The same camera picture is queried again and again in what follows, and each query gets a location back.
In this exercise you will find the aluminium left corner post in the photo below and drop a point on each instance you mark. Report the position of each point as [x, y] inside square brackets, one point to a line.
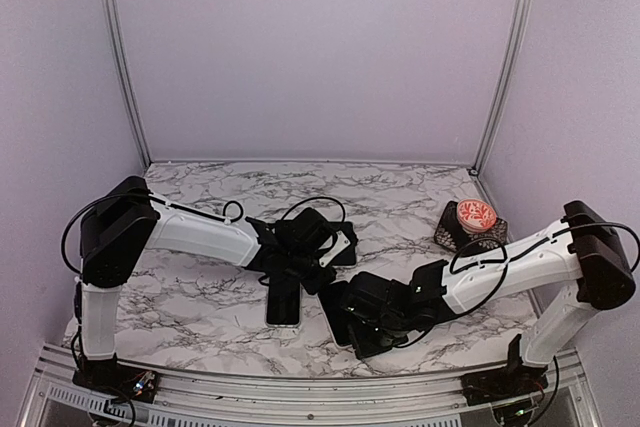
[117, 44]

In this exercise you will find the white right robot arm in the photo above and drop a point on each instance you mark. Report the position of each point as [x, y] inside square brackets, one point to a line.
[582, 251]

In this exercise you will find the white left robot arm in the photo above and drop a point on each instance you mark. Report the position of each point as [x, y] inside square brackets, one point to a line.
[117, 228]

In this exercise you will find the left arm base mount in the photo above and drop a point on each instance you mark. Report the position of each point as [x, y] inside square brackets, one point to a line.
[112, 377]

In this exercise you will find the aluminium front rail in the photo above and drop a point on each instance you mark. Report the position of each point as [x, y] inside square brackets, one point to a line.
[191, 398]

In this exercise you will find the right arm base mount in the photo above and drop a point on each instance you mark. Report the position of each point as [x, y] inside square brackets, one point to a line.
[512, 380]

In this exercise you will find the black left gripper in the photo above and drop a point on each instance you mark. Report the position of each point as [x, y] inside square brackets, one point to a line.
[315, 286]

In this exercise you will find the aluminium corner post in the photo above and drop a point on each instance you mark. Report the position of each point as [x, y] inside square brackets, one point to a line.
[117, 44]
[514, 43]

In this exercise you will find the red white patterned bowl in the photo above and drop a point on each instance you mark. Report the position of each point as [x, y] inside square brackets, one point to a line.
[475, 216]

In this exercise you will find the aluminium right corner post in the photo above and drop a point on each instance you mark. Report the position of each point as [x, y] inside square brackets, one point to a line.
[514, 43]

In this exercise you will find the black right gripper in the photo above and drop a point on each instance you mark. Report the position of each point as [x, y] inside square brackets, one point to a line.
[364, 346]

